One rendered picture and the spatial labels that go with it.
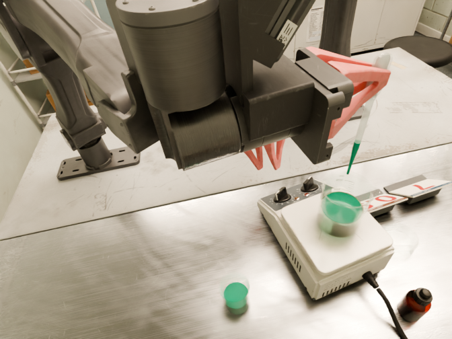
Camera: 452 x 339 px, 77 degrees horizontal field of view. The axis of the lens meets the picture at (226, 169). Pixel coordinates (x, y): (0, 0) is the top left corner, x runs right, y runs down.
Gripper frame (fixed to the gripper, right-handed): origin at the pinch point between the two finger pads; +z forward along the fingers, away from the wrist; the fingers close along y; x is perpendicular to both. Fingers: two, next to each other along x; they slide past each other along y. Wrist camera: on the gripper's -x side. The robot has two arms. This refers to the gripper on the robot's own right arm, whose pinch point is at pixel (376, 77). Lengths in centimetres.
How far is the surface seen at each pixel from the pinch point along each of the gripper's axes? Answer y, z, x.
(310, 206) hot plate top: 3.1, -1.6, 23.2
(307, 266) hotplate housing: -4.3, -6.4, 25.3
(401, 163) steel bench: 10.2, 26.4, 31.8
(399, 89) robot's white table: 33, 47, 32
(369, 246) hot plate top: -6.0, 2.0, 22.9
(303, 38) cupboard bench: 212, 131, 96
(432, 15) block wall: 209, 282, 104
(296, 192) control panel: 9.5, 0.2, 27.6
